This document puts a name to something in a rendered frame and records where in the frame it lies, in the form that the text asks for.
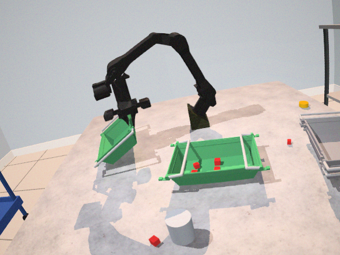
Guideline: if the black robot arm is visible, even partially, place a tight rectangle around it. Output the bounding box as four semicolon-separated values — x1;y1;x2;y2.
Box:
92;32;216;118

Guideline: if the grey cylinder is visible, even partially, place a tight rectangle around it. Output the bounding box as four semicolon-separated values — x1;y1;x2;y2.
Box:
165;208;196;246

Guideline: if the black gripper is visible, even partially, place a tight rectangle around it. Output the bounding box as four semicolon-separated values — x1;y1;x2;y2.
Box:
104;90;151;128

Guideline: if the yellow short cylinder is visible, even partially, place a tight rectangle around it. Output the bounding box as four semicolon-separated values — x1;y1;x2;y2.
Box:
299;101;309;108

